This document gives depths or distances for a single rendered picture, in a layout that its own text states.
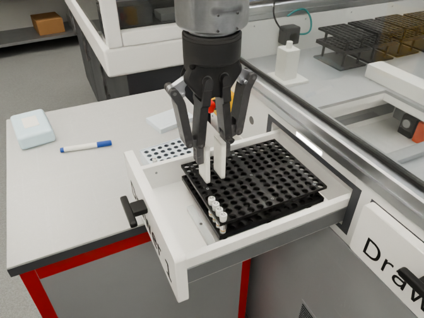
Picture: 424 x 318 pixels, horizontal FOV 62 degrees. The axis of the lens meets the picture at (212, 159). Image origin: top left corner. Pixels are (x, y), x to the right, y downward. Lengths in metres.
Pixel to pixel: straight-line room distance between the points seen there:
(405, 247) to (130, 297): 0.67
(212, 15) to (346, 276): 0.57
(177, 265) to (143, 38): 0.97
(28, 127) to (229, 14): 0.82
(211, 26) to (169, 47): 0.97
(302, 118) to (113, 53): 0.81
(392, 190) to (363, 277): 0.21
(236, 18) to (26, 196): 0.69
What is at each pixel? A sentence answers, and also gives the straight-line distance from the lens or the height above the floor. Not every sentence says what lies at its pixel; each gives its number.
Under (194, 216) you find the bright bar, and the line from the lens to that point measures 0.67.
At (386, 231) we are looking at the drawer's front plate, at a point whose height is 0.91.
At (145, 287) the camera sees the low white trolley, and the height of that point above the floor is 0.52.
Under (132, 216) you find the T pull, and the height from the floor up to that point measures 0.91.
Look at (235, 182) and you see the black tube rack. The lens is 0.66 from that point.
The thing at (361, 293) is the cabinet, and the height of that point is 0.72.
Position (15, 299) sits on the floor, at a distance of 1.76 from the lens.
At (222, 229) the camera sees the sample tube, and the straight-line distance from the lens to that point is 0.60.
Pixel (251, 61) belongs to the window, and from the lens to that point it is 0.89.
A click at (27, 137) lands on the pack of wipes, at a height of 0.80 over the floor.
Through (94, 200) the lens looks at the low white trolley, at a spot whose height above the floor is 0.76.
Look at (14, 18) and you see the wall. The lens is 4.73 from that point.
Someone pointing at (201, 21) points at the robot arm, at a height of 1.22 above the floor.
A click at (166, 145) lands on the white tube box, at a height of 0.79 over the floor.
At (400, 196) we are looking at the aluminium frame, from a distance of 0.60.
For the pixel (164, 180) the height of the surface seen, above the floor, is 0.85.
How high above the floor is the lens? 1.33
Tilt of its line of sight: 37 degrees down
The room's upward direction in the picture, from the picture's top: straight up
